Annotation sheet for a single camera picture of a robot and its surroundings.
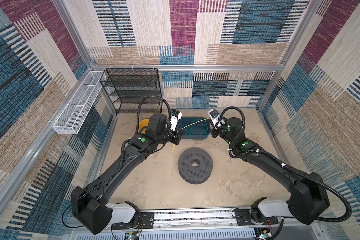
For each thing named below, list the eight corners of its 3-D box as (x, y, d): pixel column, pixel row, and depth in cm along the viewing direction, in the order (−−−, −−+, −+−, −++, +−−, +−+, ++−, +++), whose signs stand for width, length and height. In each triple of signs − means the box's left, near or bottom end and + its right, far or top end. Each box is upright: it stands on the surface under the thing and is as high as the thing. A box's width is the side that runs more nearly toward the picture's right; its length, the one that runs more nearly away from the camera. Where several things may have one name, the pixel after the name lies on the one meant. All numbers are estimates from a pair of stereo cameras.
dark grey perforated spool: (178, 184, 86) (178, 179, 81) (178, 151, 100) (178, 145, 95) (213, 184, 86) (215, 179, 81) (209, 151, 100) (210, 145, 94)
